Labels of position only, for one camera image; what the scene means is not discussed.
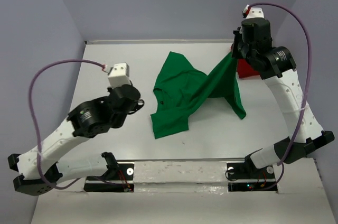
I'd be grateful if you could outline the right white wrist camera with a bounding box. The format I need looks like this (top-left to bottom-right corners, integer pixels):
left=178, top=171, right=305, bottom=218
left=242, top=5, right=265, bottom=19

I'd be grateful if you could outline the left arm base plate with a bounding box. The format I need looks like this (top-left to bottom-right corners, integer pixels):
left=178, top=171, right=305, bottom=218
left=83, top=161, right=135, bottom=193

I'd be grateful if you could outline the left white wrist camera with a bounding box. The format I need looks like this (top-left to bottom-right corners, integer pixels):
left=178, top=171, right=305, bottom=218
left=102, top=62, right=132, bottom=88

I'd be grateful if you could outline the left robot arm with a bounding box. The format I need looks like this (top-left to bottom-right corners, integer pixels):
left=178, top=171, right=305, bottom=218
left=8, top=85, right=144, bottom=196

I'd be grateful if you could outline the green t-shirt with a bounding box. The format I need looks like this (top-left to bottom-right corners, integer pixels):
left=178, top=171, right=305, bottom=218
left=151, top=52, right=247, bottom=139

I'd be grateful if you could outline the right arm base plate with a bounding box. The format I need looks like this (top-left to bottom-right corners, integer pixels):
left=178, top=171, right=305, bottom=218
left=225, top=162, right=277, bottom=192

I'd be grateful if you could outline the folded red t-shirt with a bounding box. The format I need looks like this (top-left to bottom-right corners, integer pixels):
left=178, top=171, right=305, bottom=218
left=230, top=44, right=259, bottom=79

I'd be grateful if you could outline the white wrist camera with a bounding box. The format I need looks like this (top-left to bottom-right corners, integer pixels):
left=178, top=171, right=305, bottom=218
left=242, top=5, right=265, bottom=19
left=102, top=62, right=132, bottom=88

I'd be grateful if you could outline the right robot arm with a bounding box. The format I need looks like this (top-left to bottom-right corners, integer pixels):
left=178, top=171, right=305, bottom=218
left=232, top=17, right=334, bottom=178

